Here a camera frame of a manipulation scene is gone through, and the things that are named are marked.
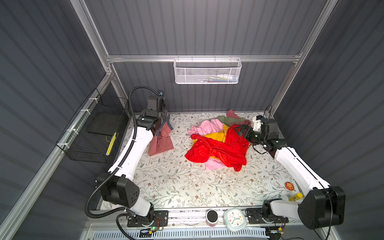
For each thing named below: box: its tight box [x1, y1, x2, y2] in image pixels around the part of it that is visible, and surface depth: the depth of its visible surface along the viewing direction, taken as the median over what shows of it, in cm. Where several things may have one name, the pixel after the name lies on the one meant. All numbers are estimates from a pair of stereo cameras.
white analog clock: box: [224, 207, 247, 232], surface depth 72 cm
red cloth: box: [185, 125, 250, 172], surface depth 92 cm
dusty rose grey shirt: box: [148, 113, 174, 157], surface depth 96 cm
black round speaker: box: [206, 209, 219, 227], surface depth 71 cm
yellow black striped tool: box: [106, 132, 117, 156], surface depth 71 cm
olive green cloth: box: [216, 115, 245, 126], surface depth 115 cm
